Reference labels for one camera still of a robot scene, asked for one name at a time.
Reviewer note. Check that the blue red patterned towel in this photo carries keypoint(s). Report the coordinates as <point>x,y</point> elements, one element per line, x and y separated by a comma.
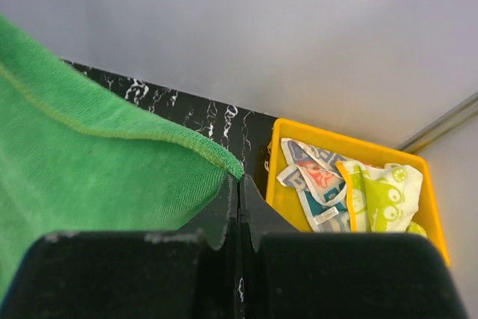
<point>312,172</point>

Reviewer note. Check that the lime green patterned towel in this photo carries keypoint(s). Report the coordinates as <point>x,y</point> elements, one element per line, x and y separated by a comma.
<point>382,199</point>

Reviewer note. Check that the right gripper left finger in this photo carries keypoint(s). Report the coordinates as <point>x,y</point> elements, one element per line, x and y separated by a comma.
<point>216,227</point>

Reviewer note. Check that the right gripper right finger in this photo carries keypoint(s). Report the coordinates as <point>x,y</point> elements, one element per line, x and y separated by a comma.
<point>256,218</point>

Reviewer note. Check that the green microfiber towel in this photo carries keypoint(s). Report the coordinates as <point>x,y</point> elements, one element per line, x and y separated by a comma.
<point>76,157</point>

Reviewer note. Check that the yellow plastic tray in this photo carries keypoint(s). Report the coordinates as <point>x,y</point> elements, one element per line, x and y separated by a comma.
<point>286,200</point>

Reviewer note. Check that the right aluminium frame post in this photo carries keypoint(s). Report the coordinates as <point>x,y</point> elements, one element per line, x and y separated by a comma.
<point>455,118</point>

